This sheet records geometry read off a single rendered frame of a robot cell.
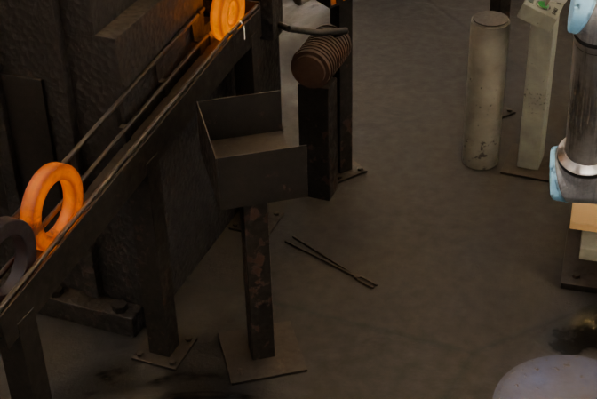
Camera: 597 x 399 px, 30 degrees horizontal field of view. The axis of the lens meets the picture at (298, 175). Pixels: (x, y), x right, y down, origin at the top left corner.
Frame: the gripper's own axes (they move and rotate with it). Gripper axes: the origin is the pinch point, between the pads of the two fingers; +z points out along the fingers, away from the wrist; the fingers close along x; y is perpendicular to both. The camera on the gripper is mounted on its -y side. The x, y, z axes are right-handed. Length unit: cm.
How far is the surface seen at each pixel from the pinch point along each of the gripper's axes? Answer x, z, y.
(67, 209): -146, 22, -71
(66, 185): -145, 17, -73
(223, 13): -66, 11, -74
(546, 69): 2.5, 21.6, 10.1
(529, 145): 2, 49, 17
